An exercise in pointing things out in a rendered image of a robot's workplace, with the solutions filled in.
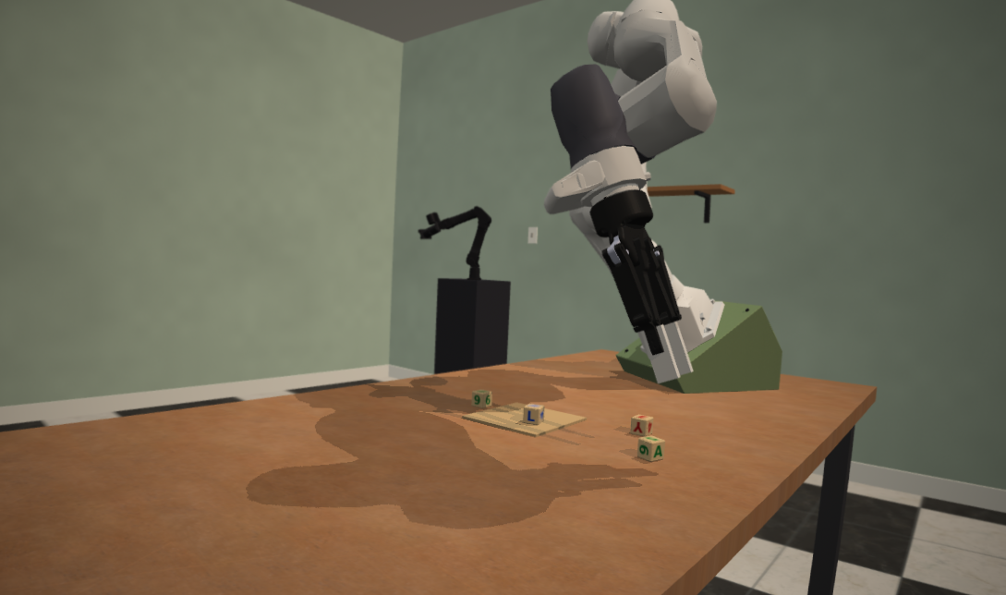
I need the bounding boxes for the tan flat mat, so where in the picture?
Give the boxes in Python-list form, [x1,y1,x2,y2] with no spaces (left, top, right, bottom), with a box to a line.
[462,403,586,437]

